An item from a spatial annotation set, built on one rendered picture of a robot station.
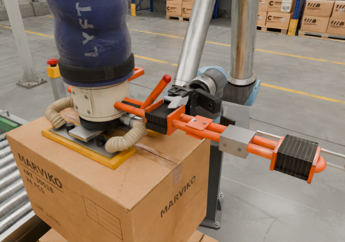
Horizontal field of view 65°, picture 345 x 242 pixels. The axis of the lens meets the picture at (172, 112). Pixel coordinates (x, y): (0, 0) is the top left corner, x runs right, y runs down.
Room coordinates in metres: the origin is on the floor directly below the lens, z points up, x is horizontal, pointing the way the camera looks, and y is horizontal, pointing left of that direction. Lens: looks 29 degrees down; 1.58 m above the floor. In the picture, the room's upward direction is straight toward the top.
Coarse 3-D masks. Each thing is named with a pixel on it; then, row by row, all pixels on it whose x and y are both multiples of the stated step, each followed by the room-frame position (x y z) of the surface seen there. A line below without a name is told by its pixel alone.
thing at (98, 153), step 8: (48, 128) 0.79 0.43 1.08; (56, 128) 0.78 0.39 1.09; (64, 128) 0.78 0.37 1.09; (72, 128) 0.76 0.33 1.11; (48, 136) 0.76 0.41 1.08; (56, 136) 0.74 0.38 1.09; (64, 136) 0.73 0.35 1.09; (72, 136) 0.73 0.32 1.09; (96, 136) 0.69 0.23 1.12; (104, 136) 0.74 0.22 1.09; (64, 144) 0.71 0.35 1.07; (72, 144) 0.69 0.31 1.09; (80, 144) 0.69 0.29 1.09; (88, 144) 0.68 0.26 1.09; (96, 144) 0.68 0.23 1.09; (104, 144) 0.68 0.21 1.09; (80, 152) 0.67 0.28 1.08; (88, 152) 0.65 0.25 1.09; (96, 152) 0.65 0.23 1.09; (104, 152) 0.64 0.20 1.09; (120, 152) 0.65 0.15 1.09; (128, 152) 0.65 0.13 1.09; (96, 160) 0.63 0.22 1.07; (104, 160) 0.61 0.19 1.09; (112, 160) 0.61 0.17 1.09; (120, 160) 0.62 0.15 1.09; (112, 168) 0.59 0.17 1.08
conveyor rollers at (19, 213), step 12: (0, 132) 1.62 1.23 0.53; (0, 144) 1.46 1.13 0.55; (0, 156) 1.35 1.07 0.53; (12, 156) 1.34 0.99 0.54; (0, 168) 1.26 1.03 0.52; (12, 168) 1.23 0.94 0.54; (0, 180) 1.12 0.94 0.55; (12, 180) 1.14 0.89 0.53; (12, 192) 1.05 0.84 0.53; (24, 192) 1.03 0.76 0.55; (12, 204) 0.96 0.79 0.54; (24, 204) 0.95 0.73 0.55; (0, 216) 0.90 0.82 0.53; (12, 216) 0.88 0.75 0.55; (24, 216) 0.91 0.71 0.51; (0, 228) 0.82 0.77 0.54
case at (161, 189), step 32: (32, 128) 0.82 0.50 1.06; (32, 160) 0.71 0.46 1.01; (64, 160) 0.64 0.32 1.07; (128, 160) 0.63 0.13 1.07; (160, 160) 0.63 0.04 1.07; (192, 160) 0.67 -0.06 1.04; (32, 192) 0.76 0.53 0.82; (64, 192) 0.62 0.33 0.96; (96, 192) 0.52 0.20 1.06; (128, 192) 0.51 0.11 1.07; (160, 192) 0.54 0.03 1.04; (192, 192) 0.68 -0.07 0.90; (64, 224) 0.65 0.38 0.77; (96, 224) 0.54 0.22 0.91; (128, 224) 0.46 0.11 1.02; (160, 224) 0.53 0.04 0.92; (192, 224) 0.68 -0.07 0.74
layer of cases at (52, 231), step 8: (48, 232) 0.79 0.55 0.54; (56, 232) 0.79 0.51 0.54; (200, 232) 0.79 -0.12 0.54; (40, 240) 0.75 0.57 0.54; (48, 240) 0.75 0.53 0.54; (56, 240) 0.75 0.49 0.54; (64, 240) 0.75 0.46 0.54; (192, 240) 0.75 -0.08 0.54; (200, 240) 0.76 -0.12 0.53; (208, 240) 0.75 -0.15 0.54; (216, 240) 0.75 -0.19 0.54
